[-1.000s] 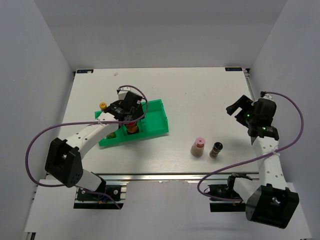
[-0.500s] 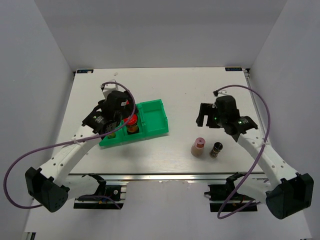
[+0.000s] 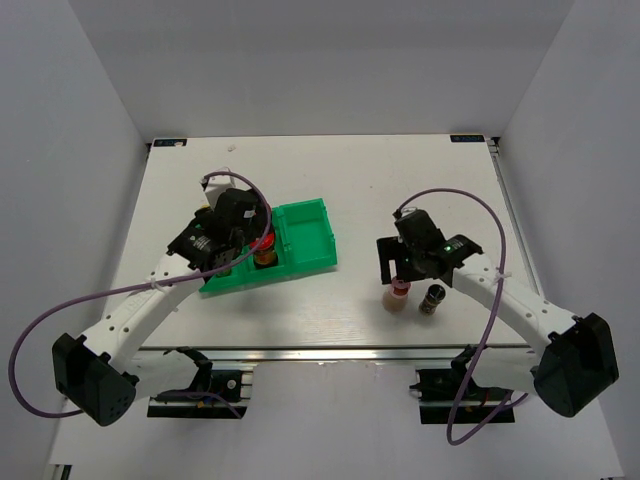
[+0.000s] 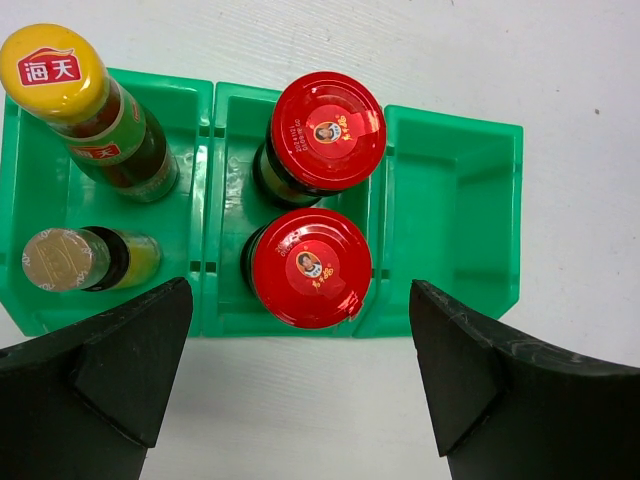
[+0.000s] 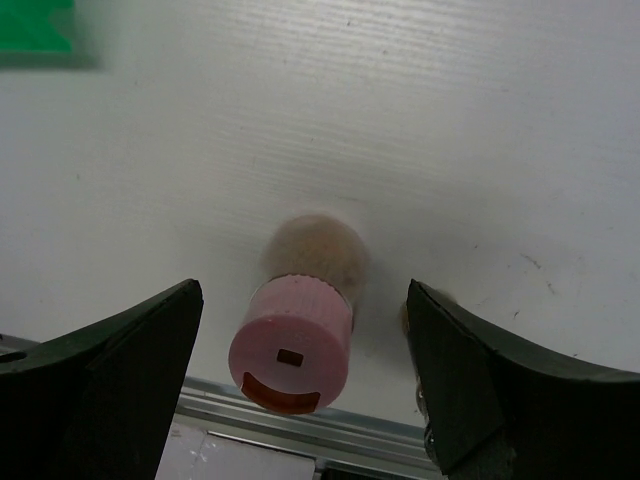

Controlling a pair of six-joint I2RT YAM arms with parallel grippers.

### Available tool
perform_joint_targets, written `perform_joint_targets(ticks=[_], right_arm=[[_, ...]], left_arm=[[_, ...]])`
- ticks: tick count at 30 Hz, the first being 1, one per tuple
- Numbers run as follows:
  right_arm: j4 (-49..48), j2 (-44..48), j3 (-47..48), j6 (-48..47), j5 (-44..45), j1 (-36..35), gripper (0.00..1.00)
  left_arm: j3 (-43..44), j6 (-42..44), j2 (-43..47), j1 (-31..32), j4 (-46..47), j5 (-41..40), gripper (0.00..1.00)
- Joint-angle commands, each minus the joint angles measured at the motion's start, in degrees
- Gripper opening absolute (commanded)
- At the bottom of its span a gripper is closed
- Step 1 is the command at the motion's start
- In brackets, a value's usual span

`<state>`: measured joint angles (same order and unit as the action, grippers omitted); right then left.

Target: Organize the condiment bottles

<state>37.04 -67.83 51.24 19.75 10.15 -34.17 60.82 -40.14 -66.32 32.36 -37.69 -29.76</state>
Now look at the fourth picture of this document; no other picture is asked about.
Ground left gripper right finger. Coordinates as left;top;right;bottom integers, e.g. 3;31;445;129
409;280;639;479

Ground yellow-cap brown sauce bottle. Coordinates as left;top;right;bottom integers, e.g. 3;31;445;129
1;23;179;203

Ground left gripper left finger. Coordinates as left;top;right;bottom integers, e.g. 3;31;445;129
1;277;193;479

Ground small yellow-label white-cap bottle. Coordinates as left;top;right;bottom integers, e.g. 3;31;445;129
22;226;162;293

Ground green three-compartment plastic tray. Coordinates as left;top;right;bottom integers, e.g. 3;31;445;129
1;70;523;338

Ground red-lid sauce jar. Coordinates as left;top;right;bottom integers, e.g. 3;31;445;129
253;71;387;210
240;207;373;330

